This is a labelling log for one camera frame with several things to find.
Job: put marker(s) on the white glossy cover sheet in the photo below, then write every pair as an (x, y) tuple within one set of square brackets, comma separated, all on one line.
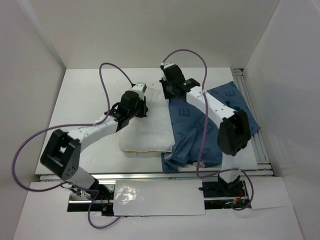
[(141, 198)]

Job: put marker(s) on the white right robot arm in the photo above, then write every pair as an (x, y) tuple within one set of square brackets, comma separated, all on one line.
[(233, 126)]

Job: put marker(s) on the white pillow yellow underside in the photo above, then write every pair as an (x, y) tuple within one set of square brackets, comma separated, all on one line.
[(150, 134)]

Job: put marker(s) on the aluminium front rail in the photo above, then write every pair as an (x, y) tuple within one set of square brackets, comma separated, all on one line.
[(149, 176)]

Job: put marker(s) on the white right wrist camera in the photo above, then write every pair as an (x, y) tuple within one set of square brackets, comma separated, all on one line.
[(164, 65)]

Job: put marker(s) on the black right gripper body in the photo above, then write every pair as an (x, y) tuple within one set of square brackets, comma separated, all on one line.
[(167, 88)]

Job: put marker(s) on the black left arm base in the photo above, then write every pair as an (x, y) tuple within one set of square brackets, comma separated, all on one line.
[(80, 200)]

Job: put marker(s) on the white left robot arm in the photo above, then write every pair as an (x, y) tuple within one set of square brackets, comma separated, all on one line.
[(62, 153)]

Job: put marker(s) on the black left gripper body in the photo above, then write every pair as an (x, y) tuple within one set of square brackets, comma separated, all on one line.
[(139, 110)]

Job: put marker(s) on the blue printed pillowcase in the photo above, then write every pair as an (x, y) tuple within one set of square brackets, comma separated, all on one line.
[(188, 126)]

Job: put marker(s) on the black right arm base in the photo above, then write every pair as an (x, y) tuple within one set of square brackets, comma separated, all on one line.
[(221, 195)]

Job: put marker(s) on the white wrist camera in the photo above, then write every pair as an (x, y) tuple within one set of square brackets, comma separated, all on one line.
[(164, 65), (140, 87)]

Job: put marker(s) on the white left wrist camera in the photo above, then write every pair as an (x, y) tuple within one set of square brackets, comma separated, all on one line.
[(140, 87)]

